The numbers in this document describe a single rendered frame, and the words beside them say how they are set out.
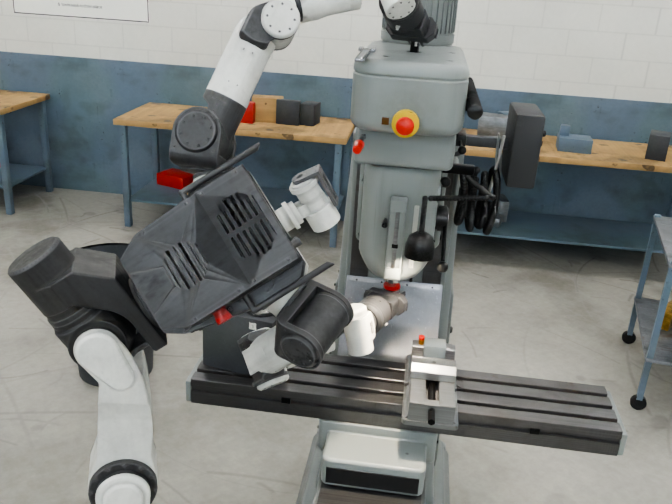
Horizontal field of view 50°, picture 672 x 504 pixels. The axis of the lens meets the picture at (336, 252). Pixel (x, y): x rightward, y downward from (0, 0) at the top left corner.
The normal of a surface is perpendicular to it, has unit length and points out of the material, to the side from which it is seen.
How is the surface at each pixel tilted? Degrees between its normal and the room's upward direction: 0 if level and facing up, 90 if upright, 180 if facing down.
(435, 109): 90
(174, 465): 0
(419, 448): 0
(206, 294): 74
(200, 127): 66
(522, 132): 90
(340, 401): 90
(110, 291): 90
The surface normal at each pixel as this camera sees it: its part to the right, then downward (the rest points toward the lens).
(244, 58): 0.18, 0.07
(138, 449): 0.26, 0.37
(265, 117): 0.03, 0.37
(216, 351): -0.33, 0.34
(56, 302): -0.09, 0.54
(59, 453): 0.06, -0.93
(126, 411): 0.15, 0.73
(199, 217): -0.22, 0.08
